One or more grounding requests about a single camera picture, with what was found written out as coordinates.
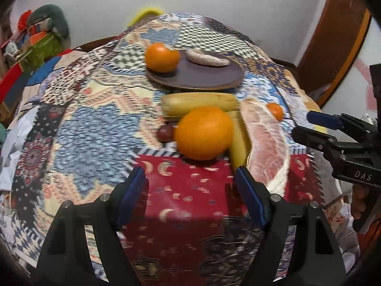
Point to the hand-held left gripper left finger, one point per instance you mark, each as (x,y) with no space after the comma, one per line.
(134,190)

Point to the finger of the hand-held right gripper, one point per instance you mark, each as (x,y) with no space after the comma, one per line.
(324,118)
(312,138)

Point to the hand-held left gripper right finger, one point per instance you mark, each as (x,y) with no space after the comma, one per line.
(250,190)

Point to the peeled pomelo segment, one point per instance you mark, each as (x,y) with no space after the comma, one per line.
(268,146)

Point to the small mandarin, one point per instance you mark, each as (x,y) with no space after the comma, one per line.
(275,111)

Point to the yellow banana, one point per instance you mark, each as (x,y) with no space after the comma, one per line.
(239,146)

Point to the dark red jujube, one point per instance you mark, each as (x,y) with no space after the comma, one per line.
(165,133)

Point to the large orange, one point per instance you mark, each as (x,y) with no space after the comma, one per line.
(204,132)

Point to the yellow sweet potato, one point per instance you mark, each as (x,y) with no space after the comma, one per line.
(199,102)

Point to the brown round plate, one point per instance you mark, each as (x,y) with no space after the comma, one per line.
(202,76)

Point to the person's right hand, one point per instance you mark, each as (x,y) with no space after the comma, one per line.
(358,202)

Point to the patchwork printed blanket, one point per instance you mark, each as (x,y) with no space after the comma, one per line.
(89,125)

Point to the wooden door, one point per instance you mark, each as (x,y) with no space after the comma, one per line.
(333,35)

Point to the small pale sweet potato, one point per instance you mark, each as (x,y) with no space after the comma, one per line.
(207,58)

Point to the orange with sticker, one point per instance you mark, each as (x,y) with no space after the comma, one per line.
(162,57)

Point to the blue blanket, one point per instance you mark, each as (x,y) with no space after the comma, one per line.
(44,74)

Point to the yellow fuzzy object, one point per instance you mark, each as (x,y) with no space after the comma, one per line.
(145,13)

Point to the grey-green pillow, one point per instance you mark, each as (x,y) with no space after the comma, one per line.
(52,16)

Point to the red pompom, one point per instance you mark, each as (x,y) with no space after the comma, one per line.
(23,18)

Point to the white wall socket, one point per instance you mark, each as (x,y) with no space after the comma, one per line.
(259,41)

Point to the dark wooden frame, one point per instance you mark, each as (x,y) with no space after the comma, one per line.
(95,43)

